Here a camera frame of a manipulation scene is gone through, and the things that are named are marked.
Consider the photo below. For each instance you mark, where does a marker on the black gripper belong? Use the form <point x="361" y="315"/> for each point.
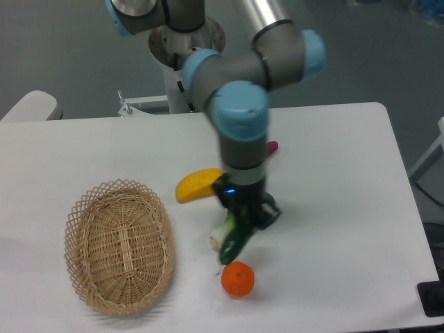
<point x="236" y="198"/>

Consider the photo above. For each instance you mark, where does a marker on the orange tangerine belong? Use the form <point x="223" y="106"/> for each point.
<point x="238" y="279"/>

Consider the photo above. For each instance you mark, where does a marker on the green cucumber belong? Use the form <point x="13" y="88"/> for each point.
<point x="240" y="230"/>

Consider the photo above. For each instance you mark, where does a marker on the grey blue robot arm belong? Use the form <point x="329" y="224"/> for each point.
<point x="231" y="91"/>

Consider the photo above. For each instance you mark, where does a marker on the white chair seat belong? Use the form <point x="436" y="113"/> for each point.
<point x="34" y="106"/>

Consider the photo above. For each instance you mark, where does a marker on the green bok choy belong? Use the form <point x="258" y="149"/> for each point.
<point x="217" y="233"/>

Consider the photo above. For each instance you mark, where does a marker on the black device at edge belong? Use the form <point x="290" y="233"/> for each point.
<point x="431" y="297"/>

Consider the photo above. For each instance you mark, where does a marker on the white furniture frame right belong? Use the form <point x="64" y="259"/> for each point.
<point x="428" y="158"/>

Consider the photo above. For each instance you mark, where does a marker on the purple sweet potato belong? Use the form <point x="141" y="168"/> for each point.
<point x="272" y="147"/>

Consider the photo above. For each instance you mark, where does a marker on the woven wicker basket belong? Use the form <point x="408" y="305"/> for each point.
<point x="119" y="247"/>

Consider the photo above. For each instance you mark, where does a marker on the yellow mango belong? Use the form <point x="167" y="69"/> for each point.
<point x="197" y="185"/>

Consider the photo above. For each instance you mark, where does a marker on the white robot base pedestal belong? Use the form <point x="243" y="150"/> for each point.
<point x="173" y="69"/>

